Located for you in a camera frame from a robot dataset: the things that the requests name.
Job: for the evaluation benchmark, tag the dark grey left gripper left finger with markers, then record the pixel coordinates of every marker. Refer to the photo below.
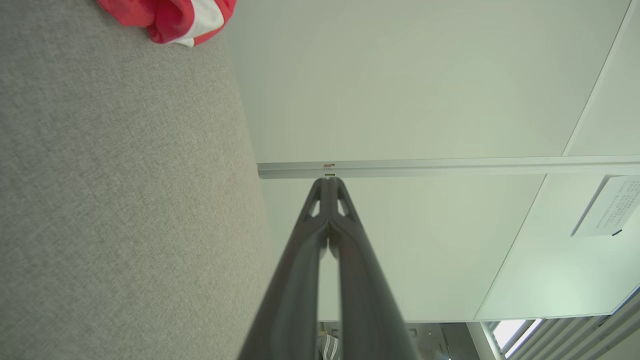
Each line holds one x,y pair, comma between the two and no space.
295,300

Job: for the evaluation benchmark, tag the grey fabric sofa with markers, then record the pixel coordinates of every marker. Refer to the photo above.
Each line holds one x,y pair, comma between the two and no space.
115,190

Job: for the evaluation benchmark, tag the red shorts with white stripe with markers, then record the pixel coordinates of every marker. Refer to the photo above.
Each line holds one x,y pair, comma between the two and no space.
170,20

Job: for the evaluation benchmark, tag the white paper notice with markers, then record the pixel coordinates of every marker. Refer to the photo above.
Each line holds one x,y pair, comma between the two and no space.
612,205

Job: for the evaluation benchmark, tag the aluminium wall rail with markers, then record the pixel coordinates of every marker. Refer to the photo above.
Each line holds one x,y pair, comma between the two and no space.
450,166

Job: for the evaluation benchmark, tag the white window blind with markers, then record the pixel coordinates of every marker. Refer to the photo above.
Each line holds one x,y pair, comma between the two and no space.
575,335

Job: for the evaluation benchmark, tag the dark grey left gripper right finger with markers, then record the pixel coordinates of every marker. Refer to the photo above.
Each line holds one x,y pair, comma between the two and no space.
365,310

